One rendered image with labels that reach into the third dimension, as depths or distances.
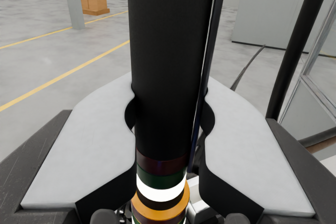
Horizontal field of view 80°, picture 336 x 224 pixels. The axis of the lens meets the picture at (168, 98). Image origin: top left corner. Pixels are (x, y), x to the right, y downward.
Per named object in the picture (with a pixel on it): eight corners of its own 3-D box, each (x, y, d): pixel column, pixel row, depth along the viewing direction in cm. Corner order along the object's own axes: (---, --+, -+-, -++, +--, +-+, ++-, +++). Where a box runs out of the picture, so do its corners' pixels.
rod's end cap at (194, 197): (197, 190, 20) (200, 177, 19) (209, 209, 18) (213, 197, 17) (179, 198, 19) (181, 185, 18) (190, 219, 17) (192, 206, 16)
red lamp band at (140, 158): (174, 129, 15) (175, 115, 14) (199, 164, 12) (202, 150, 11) (128, 141, 13) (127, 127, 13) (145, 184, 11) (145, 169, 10)
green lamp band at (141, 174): (173, 142, 15) (174, 130, 15) (196, 178, 13) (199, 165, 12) (129, 155, 14) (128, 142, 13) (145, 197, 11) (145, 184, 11)
